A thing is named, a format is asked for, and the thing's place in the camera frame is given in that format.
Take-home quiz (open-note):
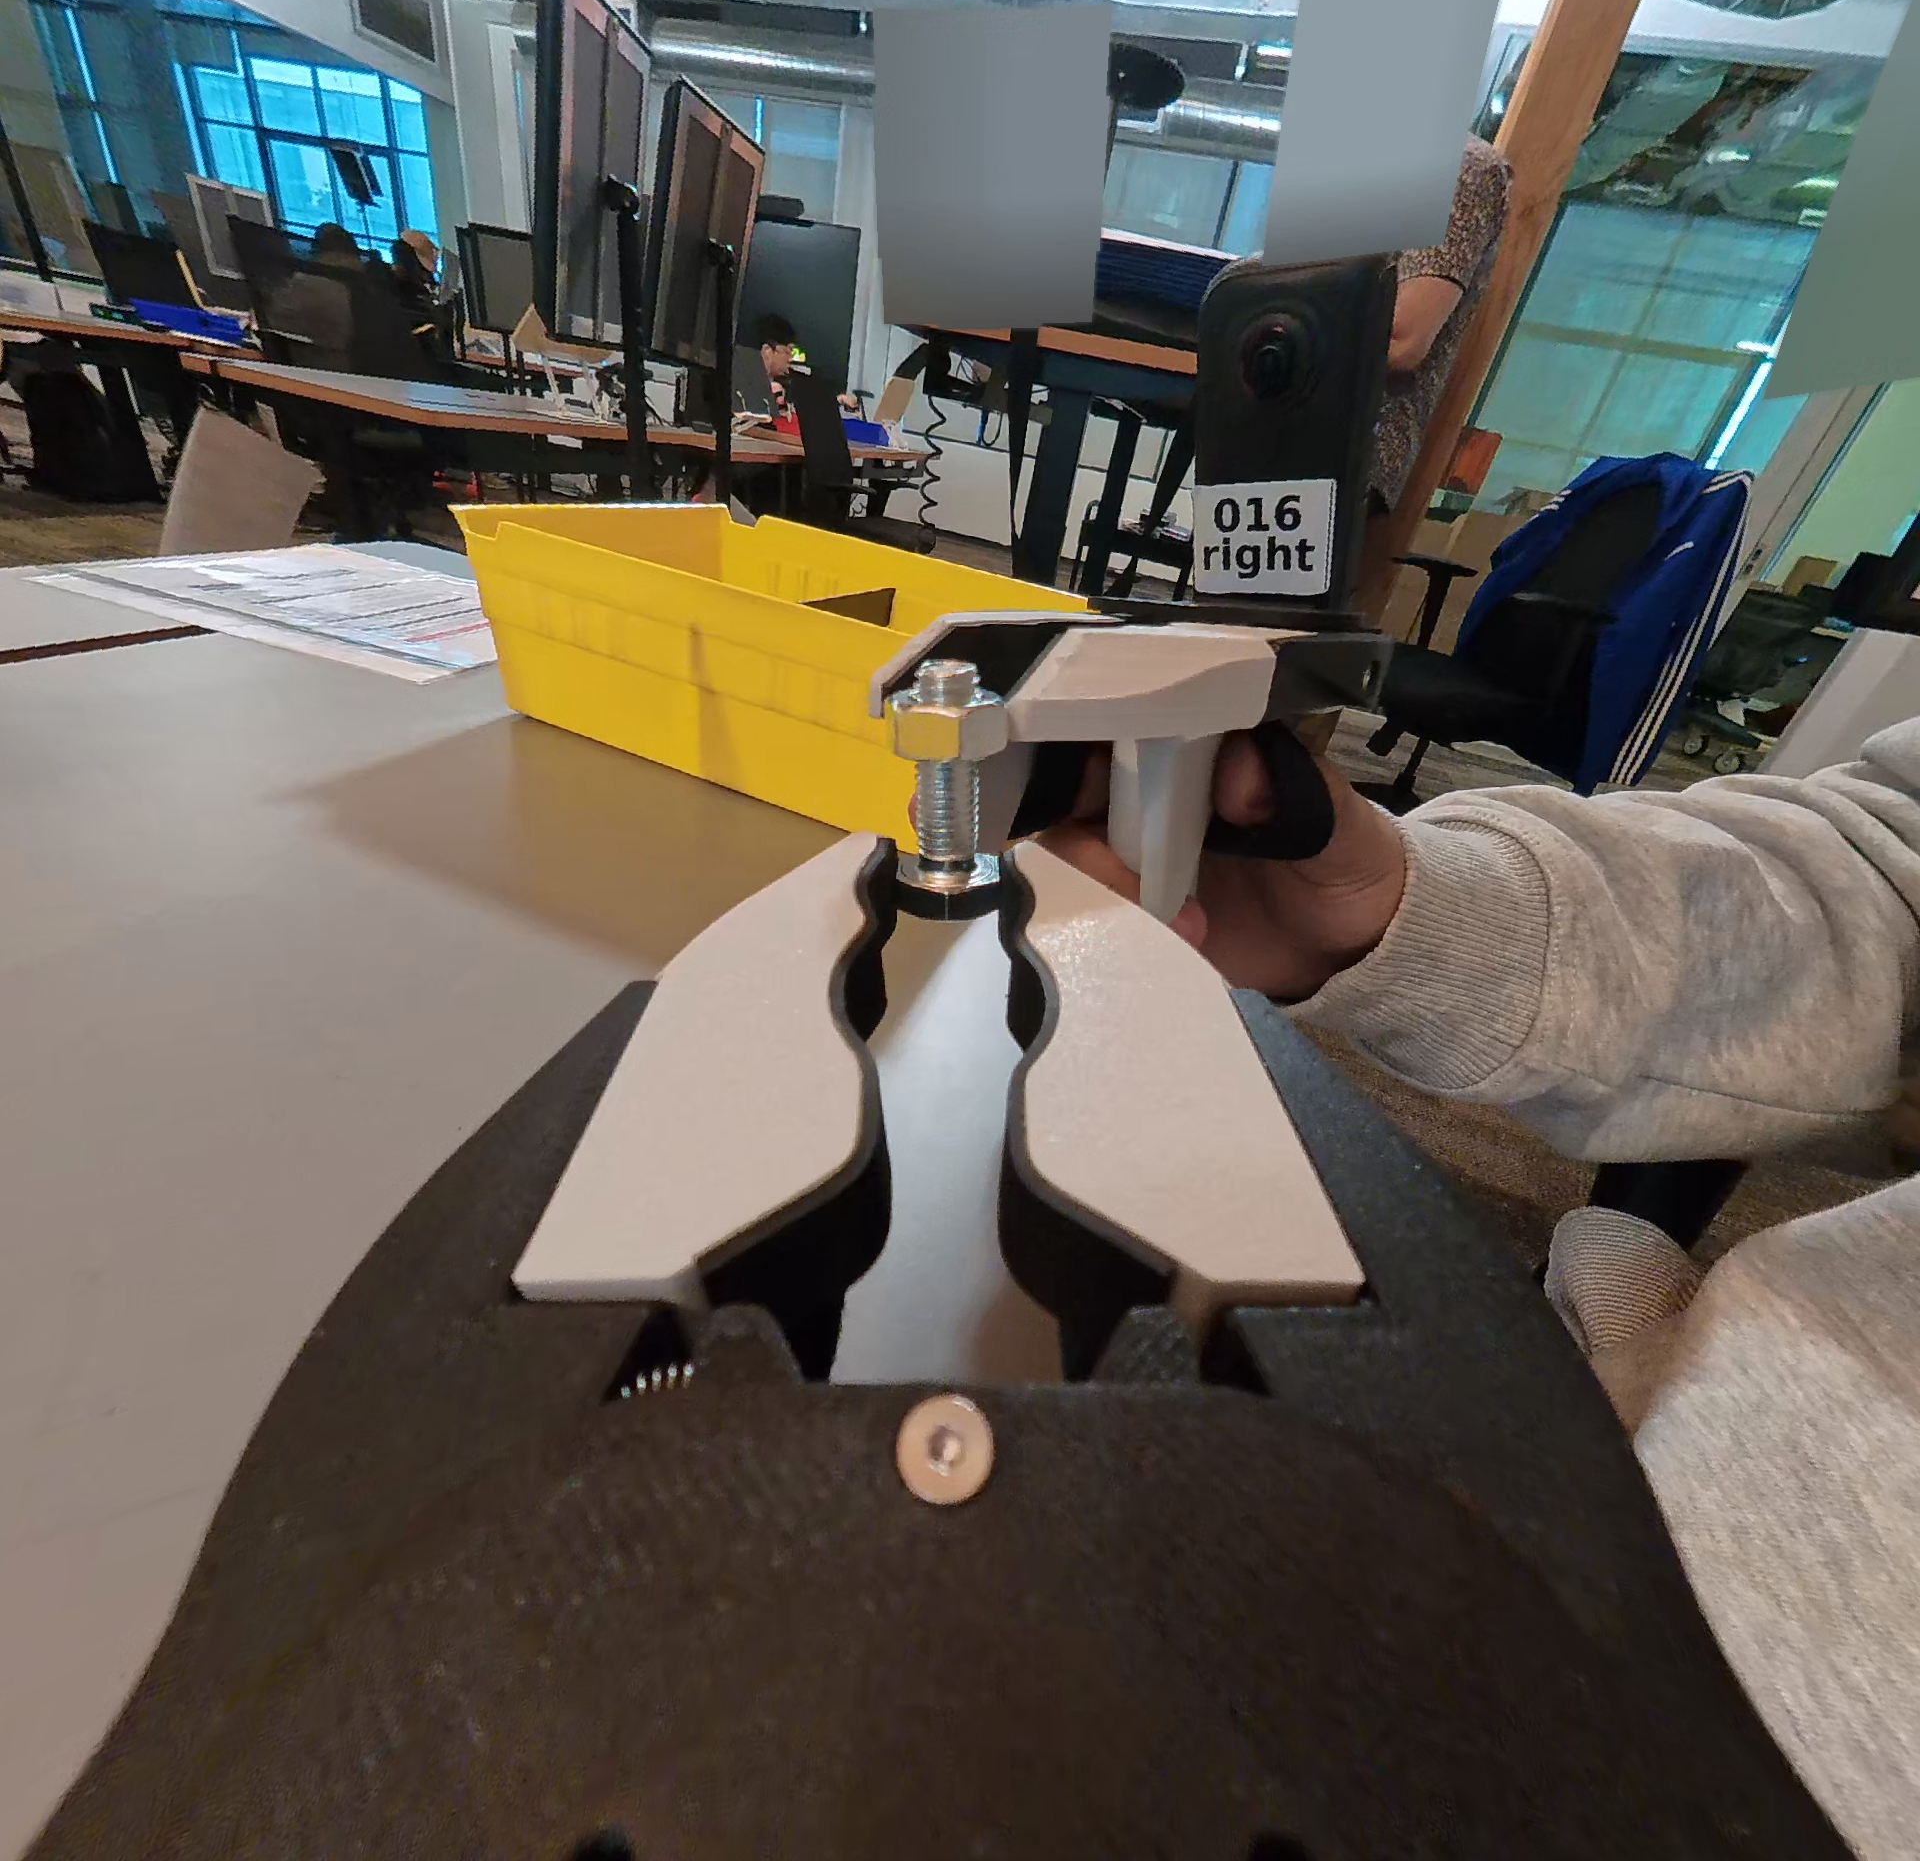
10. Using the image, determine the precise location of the wooden post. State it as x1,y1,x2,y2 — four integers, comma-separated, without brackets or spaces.
1355,0,1675,649

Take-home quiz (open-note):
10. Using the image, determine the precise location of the silver bolt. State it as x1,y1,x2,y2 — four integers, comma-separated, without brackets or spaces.
897,663,1004,893

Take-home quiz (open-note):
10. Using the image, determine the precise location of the laminated paper sheet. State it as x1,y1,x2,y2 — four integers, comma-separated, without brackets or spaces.
26,541,500,687

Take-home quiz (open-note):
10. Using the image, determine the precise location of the large black monitor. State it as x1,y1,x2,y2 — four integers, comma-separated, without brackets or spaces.
532,0,656,353
645,76,769,375

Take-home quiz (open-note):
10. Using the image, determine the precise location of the black monitor stand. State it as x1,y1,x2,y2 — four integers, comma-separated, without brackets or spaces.
599,174,656,504
702,240,748,509

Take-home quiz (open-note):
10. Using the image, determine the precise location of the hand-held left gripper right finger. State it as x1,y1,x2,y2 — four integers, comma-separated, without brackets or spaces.
994,844,1368,1386

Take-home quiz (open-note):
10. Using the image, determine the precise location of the person's right hand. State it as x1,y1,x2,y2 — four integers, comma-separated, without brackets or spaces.
1046,723,1415,1002

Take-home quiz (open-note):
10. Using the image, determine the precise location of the person's grey sweatshirt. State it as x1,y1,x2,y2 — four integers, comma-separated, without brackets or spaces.
1541,1175,1920,1861

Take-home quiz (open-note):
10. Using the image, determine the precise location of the silver ventilation duct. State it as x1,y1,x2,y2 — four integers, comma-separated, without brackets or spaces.
645,15,1292,146

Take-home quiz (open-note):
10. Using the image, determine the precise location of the grey desk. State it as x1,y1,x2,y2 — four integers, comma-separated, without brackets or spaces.
0,541,1082,1861

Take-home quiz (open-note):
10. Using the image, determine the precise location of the black office chair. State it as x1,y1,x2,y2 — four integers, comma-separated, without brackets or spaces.
1367,479,1670,817
1678,587,1868,779

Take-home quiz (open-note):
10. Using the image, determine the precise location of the blue striped jacket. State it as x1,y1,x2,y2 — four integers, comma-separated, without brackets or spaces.
1463,451,1756,801

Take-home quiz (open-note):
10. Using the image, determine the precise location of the person's right forearm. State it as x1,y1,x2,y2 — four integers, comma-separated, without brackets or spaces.
1287,717,1920,1170

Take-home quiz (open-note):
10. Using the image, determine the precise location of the grey leaning board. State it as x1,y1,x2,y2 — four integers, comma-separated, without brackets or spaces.
156,405,323,557

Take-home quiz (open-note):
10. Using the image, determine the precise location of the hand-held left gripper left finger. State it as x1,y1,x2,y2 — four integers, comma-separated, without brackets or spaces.
512,837,903,1384

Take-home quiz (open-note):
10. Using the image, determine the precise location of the blue-legged standing desk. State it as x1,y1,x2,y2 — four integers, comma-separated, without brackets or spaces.
897,324,1250,588

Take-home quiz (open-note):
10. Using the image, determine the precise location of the small black monitor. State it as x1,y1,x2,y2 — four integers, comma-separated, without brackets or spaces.
458,224,537,337

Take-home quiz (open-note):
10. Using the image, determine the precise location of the medium black monitor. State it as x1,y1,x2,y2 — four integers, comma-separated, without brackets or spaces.
741,220,866,394

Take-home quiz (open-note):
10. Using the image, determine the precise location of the stack of blue folders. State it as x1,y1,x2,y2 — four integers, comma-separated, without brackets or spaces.
1094,232,1255,305

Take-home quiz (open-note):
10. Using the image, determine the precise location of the yellow plastic bin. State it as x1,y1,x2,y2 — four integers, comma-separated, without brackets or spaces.
454,503,1123,848

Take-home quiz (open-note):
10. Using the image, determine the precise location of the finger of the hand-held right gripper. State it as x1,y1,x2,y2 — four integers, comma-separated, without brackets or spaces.
873,614,1120,723
981,625,1281,844

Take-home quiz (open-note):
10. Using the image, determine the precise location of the long wooden desk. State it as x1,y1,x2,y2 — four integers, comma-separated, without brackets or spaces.
178,354,932,504
0,309,256,378

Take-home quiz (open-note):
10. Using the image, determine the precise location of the silver hex nut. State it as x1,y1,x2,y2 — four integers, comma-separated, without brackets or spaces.
887,688,1006,764

